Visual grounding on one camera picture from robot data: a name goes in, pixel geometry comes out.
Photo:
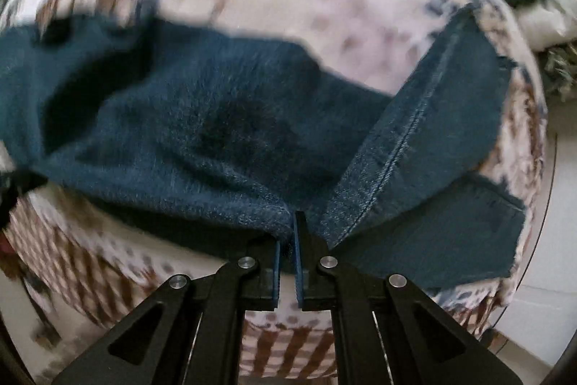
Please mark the white pillow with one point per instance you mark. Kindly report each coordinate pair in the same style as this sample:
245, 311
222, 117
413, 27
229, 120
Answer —
548, 23

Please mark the dark blue denim pants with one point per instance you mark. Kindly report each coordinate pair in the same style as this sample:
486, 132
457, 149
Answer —
215, 141

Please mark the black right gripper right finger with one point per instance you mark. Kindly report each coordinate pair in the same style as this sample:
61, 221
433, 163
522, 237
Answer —
387, 331

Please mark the floral cream fleece blanket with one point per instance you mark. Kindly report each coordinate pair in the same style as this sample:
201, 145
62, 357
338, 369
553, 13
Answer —
90, 268

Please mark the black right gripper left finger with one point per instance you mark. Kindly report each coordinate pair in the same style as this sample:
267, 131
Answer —
188, 331

